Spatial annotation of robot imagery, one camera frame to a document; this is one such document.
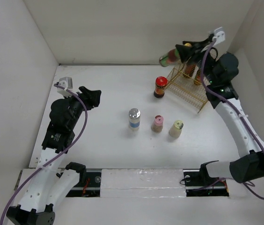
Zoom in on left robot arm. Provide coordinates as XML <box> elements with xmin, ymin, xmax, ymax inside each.
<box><xmin>3</xmin><ymin>84</ymin><xmax>102</xmax><ymax>225</ymax></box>

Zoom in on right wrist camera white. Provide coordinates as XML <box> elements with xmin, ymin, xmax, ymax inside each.
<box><xmin>210</xmin><ymin>27</ymin><xmax>226</xmax><ymax>46</ymax></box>

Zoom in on yellow-cap sauce bottle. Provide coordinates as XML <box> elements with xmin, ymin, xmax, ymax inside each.
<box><xmin>159</xmin><ymin>48</ymin><xmax>180</xmax><ymax>67</ymax></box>
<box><xmin>193</xmin><ymin>67</ymin><xmax>201</xmax><ymax>86</ymax></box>

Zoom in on tall black-cap glass bottle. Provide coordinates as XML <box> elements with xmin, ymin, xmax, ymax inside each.
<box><xmin>183</xmin><ymin>64</ymin><xmax>196</xmax><ymax>79</ymax></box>

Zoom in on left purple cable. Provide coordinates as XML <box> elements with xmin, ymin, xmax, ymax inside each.
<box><xmin>0</xmin><ymin>83</ymin><xmax>88</xmax><ymax>225</ymax></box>

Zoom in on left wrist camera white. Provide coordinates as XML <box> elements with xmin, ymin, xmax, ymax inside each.
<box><xmin>56</xmin><ymin>77</ymin><xmax>73</xmax><ymax>98</ymax></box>

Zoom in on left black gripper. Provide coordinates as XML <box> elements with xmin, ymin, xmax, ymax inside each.
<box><xmin>64</xmin><ymin>86</ymin><xmax>100</xmax><ymax>129</ymax></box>

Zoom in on yellow-cap beige jar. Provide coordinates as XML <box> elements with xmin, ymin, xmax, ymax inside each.
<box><xmin>169</xmin><ymin>120</ymin><xmax>183</xmax><ymax>138</ymax></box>

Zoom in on yellow-cap sauce bottle front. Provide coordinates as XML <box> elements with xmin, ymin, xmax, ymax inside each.
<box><xmin>159</xmin><ymin>48</ymin><xmax>180</xmax><ymax>67</ymax></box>

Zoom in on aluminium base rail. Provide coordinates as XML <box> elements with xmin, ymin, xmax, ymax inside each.
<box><xmin>67</xmin><ymin>169</ymin><xmax>229</xmax><ymax>198</ymax></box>

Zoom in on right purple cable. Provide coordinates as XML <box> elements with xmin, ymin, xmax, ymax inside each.
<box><xmin>201</xmin><ymin>39</ymin><xmax>264</xmax><ymax>200</ymax></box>

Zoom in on silver-cap blue-label shaker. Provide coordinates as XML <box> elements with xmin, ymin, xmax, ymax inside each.
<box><xmin>128</xmin><ymin>108</ymin><xmax>141</xmax><ymax>131</ymax></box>

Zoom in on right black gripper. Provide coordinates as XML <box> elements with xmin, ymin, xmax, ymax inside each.
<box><xmin>176</xmin><ymin>38</ymin><xmax>218</xmax><ymax>85</ymax></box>

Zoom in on red-cap dark sauce jar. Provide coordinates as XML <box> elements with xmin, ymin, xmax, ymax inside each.
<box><xmin>154</xmin><ymin>76</ymin><xmax>168</xmax><ymax>98</ymax></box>

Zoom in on yellow wire basket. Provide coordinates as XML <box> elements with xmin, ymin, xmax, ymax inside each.
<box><xmin>165</xmin><ymin>64</ymin><xmax>207</xmax><ymax>113</ymax></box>

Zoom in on purple cable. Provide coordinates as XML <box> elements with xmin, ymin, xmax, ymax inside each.
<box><xmin>201</xmin><ymin>39</ymin><xmax>264</xmax><ymax>200</ymax></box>
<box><xmin>0</xmin><ymin>83</ymin><xmax>88</xmax><ymax>225</ymax></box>

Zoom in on pink-cap spice jar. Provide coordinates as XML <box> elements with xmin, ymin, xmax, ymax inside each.
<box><xmin>151</xmin><ymin>115</ymin><xmax>164</xmax><ymax>133</ymax></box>

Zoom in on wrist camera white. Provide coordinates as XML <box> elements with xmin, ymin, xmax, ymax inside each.
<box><xmin>56</xmin><ymin>77</ymin><xmax>73</xmax><ymax>98</ymax></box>
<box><xmin>210</xmin><ymin>27</ymin><xmax>226</xmax><ymax>46</ymax></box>

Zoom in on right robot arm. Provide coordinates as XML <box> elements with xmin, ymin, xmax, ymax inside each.
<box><xmin>176</xmin><ymin>41</ymin><xmax>264</xmax><ymax>185</ymax></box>

